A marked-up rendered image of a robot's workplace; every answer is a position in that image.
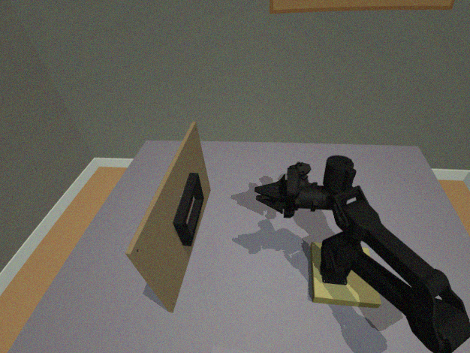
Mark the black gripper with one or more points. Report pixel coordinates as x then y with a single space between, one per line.
289 195

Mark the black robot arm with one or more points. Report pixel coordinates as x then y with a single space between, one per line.
441 325

